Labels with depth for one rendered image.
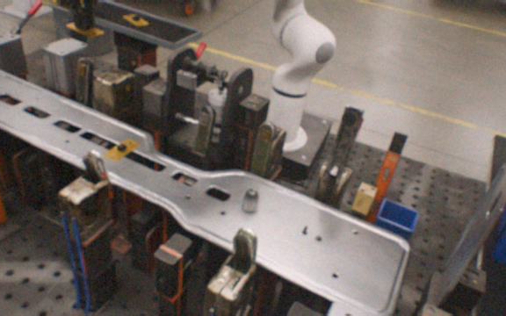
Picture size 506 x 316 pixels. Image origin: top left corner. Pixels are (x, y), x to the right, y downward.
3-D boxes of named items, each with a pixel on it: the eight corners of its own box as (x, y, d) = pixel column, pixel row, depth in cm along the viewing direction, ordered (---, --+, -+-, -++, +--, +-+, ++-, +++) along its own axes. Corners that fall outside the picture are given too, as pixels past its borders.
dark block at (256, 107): (224, 229, 127) (238, 103, 103) (236, 215, 133) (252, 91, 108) (239, 236, 126) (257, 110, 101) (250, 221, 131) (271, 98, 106)
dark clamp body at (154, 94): (134, 200, 133) (128, 88, 110) (162, 178, 143) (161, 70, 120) (163, 214, 129) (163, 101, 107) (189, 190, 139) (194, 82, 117)
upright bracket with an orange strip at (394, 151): (334, 291, 114) (393, 132, 85) (336, 288, 115) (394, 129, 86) (345, 297, 113) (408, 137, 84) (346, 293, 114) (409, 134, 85)
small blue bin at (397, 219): (367, 238, 131) (376, 216, 126) (376, 219, 139) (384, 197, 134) (403, 253, 128) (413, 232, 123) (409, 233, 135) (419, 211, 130)
